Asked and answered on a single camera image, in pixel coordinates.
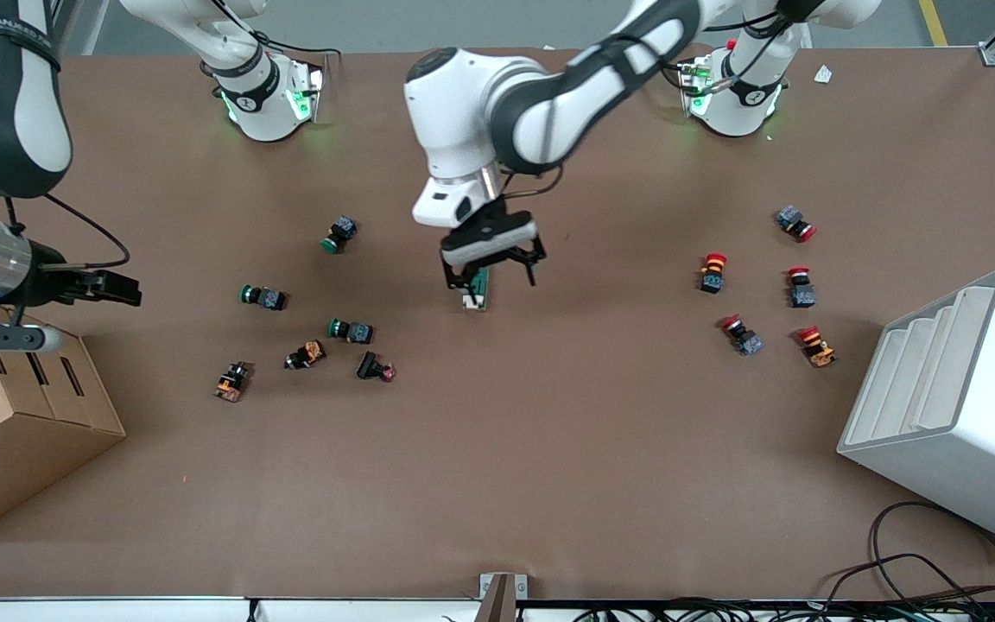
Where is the green load switch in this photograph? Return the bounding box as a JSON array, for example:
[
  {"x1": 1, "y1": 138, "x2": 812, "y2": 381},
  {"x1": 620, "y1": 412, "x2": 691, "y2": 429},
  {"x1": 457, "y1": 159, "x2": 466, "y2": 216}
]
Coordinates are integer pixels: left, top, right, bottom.
[{"x1": 461, "y1": 266, "x2": 492, "y2": 313}]

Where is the green push button blue block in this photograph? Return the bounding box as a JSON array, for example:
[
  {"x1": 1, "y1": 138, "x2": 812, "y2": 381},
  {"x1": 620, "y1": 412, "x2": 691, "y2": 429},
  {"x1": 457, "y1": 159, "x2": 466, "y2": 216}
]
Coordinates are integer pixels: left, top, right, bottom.
[
  {"x1": 321, "y1": 216, "x2": 358, "y2": 255},
  {"x1": 240, "y1": 283, "x2": 288, "y2": 312},
  {"x1": 328, "y1": 317, "x2": 376, "y2": 345}
]

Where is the dark red button black block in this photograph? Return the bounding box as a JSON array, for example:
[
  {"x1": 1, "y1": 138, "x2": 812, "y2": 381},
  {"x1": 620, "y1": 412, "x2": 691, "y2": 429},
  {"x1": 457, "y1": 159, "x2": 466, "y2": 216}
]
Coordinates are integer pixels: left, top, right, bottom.
[{"x1": 356, "y1": 350, "x2": 398, "y2": 383}]

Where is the black push button orange block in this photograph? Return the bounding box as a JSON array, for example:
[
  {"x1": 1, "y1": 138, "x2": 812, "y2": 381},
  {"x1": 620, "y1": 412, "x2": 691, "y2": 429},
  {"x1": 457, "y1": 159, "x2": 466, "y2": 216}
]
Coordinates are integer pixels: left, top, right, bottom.
[
  {"x1": 284, "y1": 340, "x2": 328, "y2": 371},
  {"x1": 213, "y1": 361, "x2": 254, "y2": 403}
]

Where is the brown cardboard box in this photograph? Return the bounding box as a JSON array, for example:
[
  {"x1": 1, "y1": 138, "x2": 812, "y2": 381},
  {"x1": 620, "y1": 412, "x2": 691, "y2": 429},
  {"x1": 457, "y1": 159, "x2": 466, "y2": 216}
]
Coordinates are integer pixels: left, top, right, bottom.
[{"x1": 0, "y1": 324, "x2": 128, "y2": 544}]

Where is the red mushroom button orange block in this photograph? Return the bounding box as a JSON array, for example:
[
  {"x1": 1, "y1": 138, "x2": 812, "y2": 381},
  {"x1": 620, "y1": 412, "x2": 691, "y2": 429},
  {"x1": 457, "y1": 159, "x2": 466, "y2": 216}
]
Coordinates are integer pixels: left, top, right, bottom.
[
  {"x1": 698, "y1": 252, "x2": 730, "y2": 295},
  {"x1": 796, "y1": 325, "x2": 839, "y2": 370}
]

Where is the red mushroom button blue block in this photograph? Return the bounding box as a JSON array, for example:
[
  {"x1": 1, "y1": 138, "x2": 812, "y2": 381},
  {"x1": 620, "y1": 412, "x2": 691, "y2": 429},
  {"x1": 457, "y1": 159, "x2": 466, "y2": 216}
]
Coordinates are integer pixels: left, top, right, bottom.
[
  {"x1": 719, "y1": 314, "x2": 765, "y2": 357},
  {"x1": 787, "y1": 266, "x2": 818, "y2": 309},
  {"x1": 776, "y1": 205, "x2": 819, "y2": 244}
]

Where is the white stepped sorting rack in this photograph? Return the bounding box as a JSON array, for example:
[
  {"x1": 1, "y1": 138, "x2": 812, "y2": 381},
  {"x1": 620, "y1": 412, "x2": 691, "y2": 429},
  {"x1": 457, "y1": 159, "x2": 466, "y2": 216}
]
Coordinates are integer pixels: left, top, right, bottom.
[{"x1": 836, "y1": 266, "x2": 995, "y2": 557}]

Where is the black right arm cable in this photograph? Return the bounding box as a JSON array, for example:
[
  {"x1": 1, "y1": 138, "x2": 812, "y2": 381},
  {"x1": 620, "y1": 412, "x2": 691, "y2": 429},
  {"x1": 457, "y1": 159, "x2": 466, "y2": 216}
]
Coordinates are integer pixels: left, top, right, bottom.
[{"x1": 3, "y1": 192, "x2": 132, "y2": 270}]

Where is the white table edge rail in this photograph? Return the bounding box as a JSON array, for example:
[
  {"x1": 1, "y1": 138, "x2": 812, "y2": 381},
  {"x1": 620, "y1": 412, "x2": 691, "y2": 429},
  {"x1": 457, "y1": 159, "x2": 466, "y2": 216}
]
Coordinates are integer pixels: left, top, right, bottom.
[{"x1": 0, "y1": 595, "x2": 483, "y2": 622}]

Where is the grey metal table bracket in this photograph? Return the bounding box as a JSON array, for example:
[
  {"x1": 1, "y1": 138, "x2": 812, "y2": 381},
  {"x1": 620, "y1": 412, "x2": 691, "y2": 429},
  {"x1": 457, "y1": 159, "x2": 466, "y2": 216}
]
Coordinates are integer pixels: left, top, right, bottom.
[{"x1": 473, "y1": 572, "x2": 529, "y2": 622}]

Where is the black floor cables bundle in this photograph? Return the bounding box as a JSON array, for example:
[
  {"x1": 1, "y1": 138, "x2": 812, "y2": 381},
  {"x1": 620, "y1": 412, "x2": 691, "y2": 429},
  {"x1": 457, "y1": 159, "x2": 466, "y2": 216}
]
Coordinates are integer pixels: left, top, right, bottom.
[{"x1": 575, "y1": 500, "x2": 995, "y2": 622}]

